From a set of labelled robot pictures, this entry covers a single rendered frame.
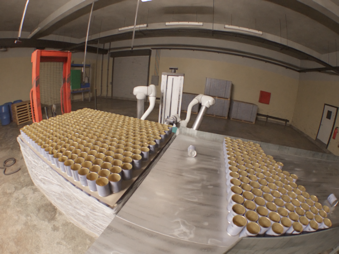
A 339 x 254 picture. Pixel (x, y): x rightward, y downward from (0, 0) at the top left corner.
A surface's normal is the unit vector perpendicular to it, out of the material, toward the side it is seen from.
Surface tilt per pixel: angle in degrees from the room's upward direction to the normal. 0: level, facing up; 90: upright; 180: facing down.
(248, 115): 92
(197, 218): 0
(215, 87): 92
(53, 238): 0
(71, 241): 0
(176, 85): 90
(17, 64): 90
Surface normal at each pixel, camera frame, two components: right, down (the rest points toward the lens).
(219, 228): 0.08, -0.94
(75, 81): 0.95, 0.17
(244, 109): -0.26, 0.27
